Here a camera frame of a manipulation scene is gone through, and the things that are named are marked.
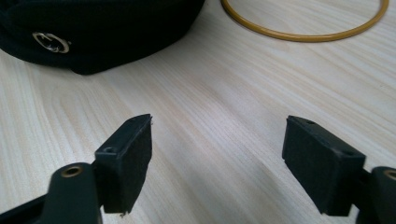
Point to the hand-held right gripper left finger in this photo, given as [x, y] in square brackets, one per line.
[124, 174]

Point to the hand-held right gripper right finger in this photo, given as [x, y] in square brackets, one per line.
[320, 168]

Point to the black bag with gold logo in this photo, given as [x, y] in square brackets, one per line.
[102, 31]

